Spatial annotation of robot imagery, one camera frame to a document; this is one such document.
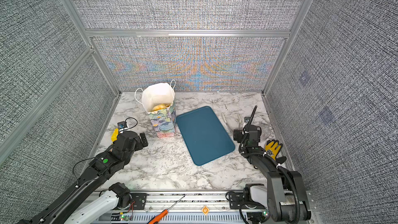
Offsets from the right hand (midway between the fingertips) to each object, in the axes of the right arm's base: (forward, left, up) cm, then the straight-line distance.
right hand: (246, 129), depth 90 cm
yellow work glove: (-9, -15, -7) cm, 18 cm away
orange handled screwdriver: (-40, +44, -7) cm, 60 cm away
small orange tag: (-39, +25, -6) cm, 47 cm away
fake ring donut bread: (+6, +49, +14) cm, 51 cm away
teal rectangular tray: (-2, +24, -6) cm, 25 cm away
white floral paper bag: (+17, +53, +7) cm, 56 cm away
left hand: (-10, +58, +10) cm, 60 cm away
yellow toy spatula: (-2, +80, -5) cm, 80 cm away
